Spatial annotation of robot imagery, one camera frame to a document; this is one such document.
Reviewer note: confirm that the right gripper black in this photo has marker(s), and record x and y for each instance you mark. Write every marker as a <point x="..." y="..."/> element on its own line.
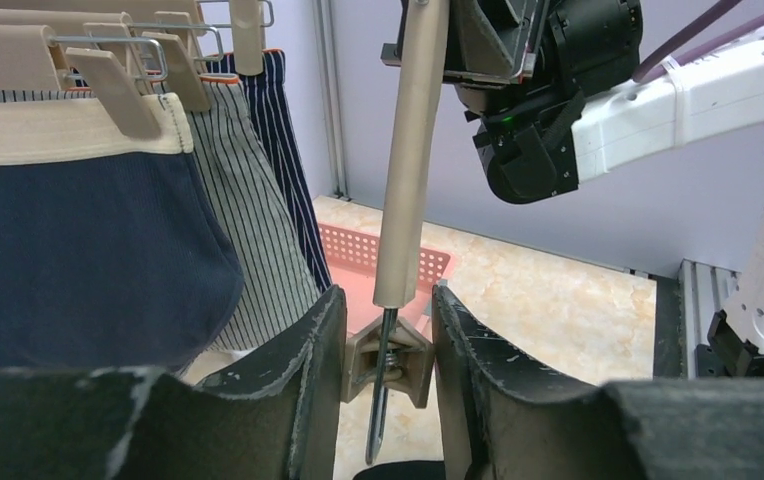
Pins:
<point x="503" y="53"/>

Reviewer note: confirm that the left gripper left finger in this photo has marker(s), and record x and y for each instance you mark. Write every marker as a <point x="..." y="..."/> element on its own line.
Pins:
<point x="274" y="414"/>

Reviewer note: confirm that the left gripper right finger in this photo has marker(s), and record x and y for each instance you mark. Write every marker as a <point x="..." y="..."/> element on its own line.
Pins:
<point x="506" y="415"/>

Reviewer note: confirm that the beige clip hanger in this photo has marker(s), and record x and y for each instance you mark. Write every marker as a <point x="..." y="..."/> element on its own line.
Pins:
<point x="404" y="357"/>

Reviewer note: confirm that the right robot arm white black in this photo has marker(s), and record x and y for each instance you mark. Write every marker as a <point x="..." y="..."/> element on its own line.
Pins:
<point x="533" y="151"/>

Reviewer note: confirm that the navy pinstriped underwear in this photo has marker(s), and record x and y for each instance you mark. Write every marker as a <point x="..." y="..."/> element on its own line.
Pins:
<point x="271" y="119"/>

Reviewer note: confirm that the beige hanger holding pinstriped underwear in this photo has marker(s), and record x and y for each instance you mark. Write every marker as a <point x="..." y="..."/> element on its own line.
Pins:
<point x="245" y="19"/>

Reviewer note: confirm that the navy underwear cream waistband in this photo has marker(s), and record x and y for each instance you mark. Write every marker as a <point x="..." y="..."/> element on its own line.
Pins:
<point x="110" y="251"/>

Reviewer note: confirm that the beige hanger holding grey underwear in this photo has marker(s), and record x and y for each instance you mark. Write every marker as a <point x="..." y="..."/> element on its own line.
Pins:
<point x="179" y="42"/>

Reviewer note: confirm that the beige hanger holding navy underwear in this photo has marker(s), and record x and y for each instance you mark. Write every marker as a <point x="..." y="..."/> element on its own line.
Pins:
<point x="33" y="57"/>

